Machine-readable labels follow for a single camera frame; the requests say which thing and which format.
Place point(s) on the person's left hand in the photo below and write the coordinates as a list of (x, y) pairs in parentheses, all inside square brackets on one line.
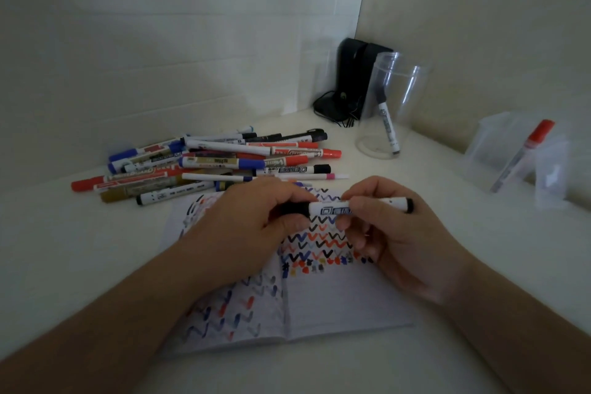
[(235, 232)]

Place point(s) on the clear plastic container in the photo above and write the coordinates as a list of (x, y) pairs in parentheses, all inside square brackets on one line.
[(549, 167)]

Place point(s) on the person's right hand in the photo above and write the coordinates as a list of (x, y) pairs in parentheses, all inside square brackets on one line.
[(406, 246)]

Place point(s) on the person's right forearm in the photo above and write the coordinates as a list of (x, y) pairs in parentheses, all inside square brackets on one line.
[(521, 338)]

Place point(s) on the person's left forearm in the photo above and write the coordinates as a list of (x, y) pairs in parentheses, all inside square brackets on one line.
[(101, 320)]

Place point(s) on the open notebook with coloured squiggles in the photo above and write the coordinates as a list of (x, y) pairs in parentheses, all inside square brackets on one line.
[(332, 296)]

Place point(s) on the white marker with dark cap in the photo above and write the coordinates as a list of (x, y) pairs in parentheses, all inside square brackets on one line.
[(388, 123)]

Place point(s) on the clear plastic cup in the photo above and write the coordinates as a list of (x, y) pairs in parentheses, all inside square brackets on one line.
[(406, 98)]

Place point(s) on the red capped marker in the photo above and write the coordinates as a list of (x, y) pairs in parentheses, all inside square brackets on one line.
[(526, 149)]

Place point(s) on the person's left thumb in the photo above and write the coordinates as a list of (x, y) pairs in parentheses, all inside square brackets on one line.
[(291, 223)]

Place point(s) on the pile of assorted markers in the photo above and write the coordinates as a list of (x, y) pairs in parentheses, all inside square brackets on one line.
[(207, 160)]

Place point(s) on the person's right thumb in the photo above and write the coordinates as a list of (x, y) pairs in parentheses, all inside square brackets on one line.
[(355, 220)]

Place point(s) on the black desktop device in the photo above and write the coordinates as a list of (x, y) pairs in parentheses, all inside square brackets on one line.
[(355, 66)]

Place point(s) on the white marker with black cap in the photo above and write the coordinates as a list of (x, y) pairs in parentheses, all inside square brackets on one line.
[(328, 210)]

